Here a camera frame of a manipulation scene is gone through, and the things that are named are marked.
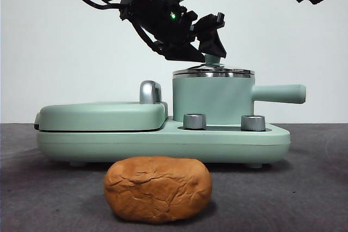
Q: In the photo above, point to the silver control knob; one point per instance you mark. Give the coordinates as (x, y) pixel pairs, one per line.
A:
(253, 122)
(194, 121)

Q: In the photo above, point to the green breakfast machine base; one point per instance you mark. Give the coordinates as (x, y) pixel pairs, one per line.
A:
(163, 145)

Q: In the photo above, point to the glass lid with green knob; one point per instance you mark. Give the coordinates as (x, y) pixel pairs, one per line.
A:
(212, 60)

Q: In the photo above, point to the green griddle cover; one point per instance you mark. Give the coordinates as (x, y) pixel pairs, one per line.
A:
(103, 115)

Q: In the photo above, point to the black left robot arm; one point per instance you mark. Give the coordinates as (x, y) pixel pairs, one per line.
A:
(152, 12)

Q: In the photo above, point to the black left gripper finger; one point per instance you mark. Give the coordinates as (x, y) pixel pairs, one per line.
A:
(185, 52)
(214, 44)

